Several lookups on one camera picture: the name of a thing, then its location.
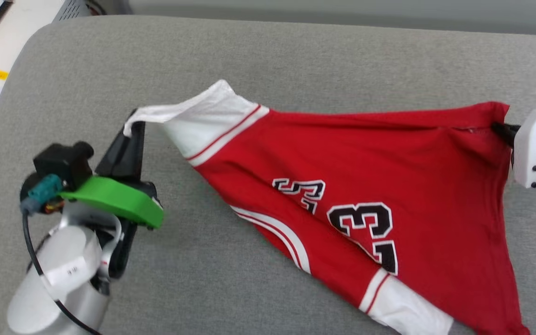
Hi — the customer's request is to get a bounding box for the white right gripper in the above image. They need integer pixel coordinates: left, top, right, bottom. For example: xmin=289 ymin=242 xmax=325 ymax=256
xmin=491 ymin=96 xmax=536 ymax=189

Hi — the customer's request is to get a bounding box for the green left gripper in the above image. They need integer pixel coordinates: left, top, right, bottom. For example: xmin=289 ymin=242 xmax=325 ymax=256
xmin=60 ymin=121 xmax=164 ymax=230

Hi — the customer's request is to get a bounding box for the red and white basketball jersey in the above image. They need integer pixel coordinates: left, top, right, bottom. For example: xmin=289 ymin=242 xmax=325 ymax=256
xmin=123 ymin=79 xmax=532 ymax=335

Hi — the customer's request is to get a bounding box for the white vented equipment box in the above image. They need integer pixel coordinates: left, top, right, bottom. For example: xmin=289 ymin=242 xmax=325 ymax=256
xmin=0 ymin=0 xmax=107 ymax=115

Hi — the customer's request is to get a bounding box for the teal cable connector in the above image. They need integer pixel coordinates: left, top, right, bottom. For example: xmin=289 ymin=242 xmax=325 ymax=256
xmin=20 ymin=174 xmax=63 ymax=215

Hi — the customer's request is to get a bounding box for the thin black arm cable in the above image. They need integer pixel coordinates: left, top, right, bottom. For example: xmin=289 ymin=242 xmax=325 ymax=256
xmin=20 ymin=212 xmax=103 ymax=335

